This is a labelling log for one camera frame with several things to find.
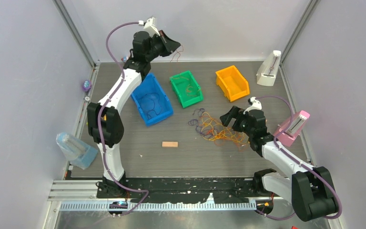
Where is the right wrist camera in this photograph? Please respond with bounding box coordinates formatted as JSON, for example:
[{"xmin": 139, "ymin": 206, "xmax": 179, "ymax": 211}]
[{"xmin": 243, "ymin": 97, "xmax": 262, "ymax": 114}]

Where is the white metronome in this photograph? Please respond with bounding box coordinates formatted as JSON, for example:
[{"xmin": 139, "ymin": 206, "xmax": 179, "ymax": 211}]
[{"xmin": 256, "ymin": 50, "xmax": 282, "ymax": 86}]

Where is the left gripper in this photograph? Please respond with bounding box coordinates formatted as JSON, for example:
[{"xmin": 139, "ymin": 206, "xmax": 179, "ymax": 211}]
[{"xmin": 146, "ymin": 31, "xmax": 181, "ymax": 62}]

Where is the wooden block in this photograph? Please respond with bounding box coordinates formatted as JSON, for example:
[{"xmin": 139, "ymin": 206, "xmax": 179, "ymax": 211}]
[{"xmin": 162, "ymin": 141, "xmax": 178, "ymax": 147}]

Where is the clear blue plastic container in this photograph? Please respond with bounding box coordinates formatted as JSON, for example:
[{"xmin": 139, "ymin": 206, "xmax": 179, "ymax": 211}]
[{"xmin": 56, "ymin": 132, "xmax": 98, "ymax": 170}]

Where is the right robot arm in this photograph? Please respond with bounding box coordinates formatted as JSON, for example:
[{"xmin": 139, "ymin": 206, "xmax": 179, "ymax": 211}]
[{"xmin": 220, "ymin": 106, "xmax": 342, "ymax": 221}]

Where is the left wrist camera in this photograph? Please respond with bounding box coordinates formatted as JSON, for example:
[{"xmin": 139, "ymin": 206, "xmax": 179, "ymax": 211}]
[{"xmin": 143, "ymin": 16, "xmax": 160, "ymax": 37}]

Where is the green plastic bin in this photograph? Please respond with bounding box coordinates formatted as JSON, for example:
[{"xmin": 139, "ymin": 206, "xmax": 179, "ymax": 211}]
[{"xmin": 170, "ymin": 71, "xmax": 203, "ymax": 108}]

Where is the orange plastic bin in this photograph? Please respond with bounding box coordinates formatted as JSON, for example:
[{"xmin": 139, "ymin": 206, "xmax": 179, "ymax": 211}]
[{"xmin": 215, "ymin": 65, "xmax": 250, "ymax": 102}]

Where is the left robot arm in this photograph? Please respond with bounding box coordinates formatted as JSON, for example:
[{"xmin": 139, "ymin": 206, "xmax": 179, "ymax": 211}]
[{"xmin": 87, "ymin": 31, "xmax": 181, "ymax": 198}]

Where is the purple round toy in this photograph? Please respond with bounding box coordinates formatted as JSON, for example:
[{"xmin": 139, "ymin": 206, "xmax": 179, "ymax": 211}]
[{"xmin": 82, "ymin": 80, "xmax": 92, "ymax": 92}]

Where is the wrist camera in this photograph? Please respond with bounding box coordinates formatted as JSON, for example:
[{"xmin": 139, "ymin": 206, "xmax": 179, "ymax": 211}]
[
  {"xmin": 143, "ymin": 16, "xmax": 160, "ymax": 37},
  {"xmin": 243, "ymin": 97, "xmax": 262, "ymax": 114}
]

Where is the blue plastic bin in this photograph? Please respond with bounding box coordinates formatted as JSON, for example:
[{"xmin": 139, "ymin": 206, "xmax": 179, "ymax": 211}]
[{"xmin": 131, "ymin": 73, "xmax": 174, "ymax": 126}]

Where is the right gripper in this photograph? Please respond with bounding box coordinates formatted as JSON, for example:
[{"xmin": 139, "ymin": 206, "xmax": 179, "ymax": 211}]
[{"xmin": 220, "ymin": 105, "xmax": 254, "ymax": 137}]

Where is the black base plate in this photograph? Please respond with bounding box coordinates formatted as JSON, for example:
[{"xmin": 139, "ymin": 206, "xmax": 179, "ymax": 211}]
[{"xmin": 96, "ymin": 177, "xmax": 272, "ymax": 204}]

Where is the pink metronome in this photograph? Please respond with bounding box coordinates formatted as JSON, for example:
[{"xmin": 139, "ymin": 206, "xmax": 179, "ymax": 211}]
[{"xmin": 274, "ymin": 110, "xmax": 310, "ymax": 146}]

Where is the yellow cable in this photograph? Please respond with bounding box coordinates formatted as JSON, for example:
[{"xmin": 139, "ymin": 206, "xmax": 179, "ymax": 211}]
[{"xmin": 199, "ymin": 112, "xmax": 250, "ymax": 149}]

